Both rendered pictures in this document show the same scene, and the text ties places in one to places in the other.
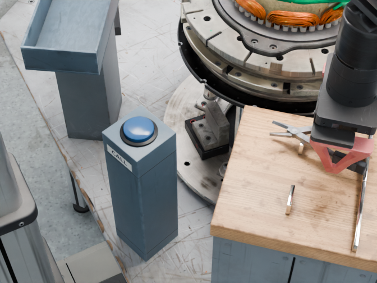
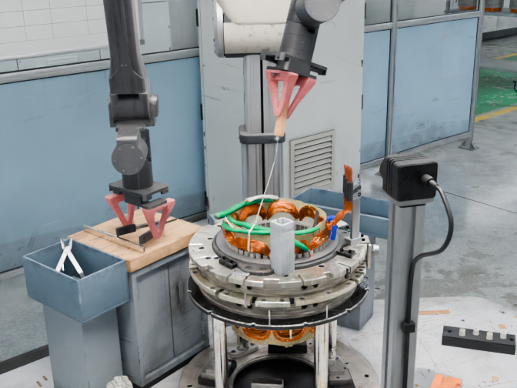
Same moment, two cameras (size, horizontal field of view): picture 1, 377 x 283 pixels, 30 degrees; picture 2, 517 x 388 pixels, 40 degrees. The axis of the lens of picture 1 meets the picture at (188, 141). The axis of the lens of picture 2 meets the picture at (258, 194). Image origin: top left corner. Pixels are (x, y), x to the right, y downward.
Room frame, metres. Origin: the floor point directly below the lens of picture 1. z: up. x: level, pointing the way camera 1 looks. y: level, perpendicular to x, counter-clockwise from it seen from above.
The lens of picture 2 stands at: (1.27, -1.23, 1.61)
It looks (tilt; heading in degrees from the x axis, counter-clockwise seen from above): 20 degrees down; 115
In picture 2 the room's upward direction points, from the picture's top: 1 degrees counter-clockwise
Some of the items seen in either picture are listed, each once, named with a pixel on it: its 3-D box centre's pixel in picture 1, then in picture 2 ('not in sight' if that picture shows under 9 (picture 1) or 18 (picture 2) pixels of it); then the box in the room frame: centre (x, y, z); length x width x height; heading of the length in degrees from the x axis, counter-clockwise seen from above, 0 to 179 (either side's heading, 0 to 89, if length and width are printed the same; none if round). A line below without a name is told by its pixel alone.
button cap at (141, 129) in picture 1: (138, 128); not in sight; (0.60, 0.07, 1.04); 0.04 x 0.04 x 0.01
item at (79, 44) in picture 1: (87, 62); (348, 262); (0.84, 0.17, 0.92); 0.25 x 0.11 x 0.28; 174
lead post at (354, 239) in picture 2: not in sight; (353, 212); (0.93, -0.10, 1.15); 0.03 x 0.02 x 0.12; 59
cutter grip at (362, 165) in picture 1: (349, 162); (125, 229); (0.50, -0.19, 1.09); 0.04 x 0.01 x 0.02; 60
